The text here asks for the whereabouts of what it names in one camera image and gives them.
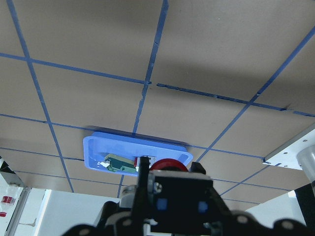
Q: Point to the red emergency stop button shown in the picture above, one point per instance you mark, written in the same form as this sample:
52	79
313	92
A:
178	194

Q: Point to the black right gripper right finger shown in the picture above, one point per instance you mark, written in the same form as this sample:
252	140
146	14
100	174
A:
209	215

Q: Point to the green terminal block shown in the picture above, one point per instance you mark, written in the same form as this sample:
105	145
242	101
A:
115	163

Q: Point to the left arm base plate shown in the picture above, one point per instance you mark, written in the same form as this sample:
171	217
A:
296	152

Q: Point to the blue plastic tray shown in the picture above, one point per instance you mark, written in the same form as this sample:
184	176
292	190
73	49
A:
97	145

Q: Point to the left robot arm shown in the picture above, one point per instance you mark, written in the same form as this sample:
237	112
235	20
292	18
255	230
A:
306	167

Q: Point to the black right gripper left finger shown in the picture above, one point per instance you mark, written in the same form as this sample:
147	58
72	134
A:
140	204

